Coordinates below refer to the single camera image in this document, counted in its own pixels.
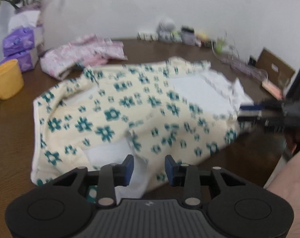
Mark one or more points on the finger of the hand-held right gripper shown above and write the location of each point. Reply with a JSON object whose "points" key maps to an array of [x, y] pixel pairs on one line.
{"points": [[264, 124], [249, 107]]}

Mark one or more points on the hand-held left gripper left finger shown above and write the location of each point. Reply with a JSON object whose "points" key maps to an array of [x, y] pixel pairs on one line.
{"points": [[130, 168]]}

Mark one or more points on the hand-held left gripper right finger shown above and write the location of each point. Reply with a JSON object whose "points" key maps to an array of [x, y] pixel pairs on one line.
{"points": [[168, 169]]}

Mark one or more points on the cream green-flowered garment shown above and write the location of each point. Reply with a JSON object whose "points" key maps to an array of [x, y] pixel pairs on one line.
{"points": [[140, 104]]}

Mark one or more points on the pink pad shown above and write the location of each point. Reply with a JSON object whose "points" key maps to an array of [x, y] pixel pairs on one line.
{"points": [[272, 89]]}

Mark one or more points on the small black square item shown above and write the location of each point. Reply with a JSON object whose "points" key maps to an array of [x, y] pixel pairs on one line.
{"points": [[252, 60]]}

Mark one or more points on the brown cardboard panel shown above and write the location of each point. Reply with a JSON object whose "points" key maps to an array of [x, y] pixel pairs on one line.
{"points": [[266, 62]]}

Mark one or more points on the red black box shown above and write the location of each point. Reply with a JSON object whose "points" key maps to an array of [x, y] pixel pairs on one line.
{"points": [[206, 43]]}

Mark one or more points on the pale yellow small box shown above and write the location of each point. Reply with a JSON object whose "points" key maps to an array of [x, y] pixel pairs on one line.
{"points": [[202, 35]]}

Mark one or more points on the black charger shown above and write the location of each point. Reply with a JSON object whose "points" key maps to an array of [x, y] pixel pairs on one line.
{"points": [[187, 29]]}

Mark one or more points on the white robot-shaped speaker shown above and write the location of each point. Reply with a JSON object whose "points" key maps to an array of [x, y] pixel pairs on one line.
{"points": [[166, 26]]}

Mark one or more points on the pink floral garment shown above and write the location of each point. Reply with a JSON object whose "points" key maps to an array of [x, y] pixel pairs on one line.
{"points": [[73, 54]]}

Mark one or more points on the yellow mug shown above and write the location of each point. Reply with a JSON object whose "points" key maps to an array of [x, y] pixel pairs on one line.
{"points": [[8, 79]]}

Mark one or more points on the sealed purple tissue pack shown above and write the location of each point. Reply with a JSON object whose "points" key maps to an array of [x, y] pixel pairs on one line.
{"points": [[24, 60]]}

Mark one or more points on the open purple tissue pack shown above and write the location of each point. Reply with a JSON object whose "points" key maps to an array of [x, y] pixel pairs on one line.
{"points": [[18, 39]]}

